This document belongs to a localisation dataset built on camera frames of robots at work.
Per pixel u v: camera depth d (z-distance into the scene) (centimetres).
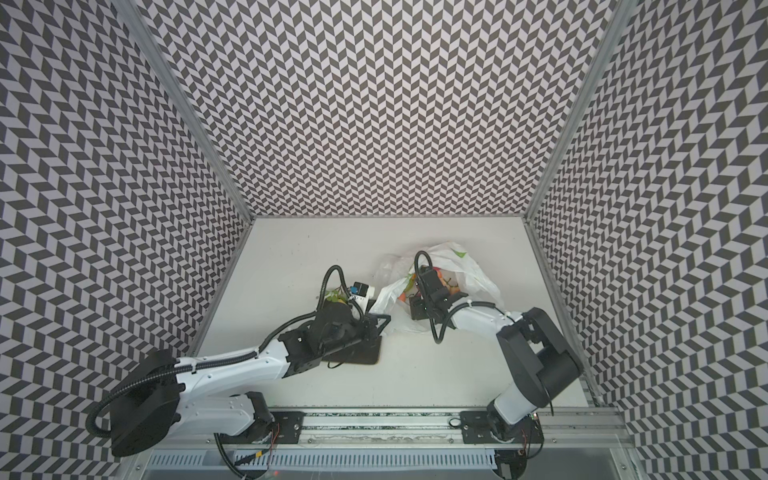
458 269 81
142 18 73
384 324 75
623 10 67
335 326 59
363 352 69
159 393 41
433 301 70
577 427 75
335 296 90
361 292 69
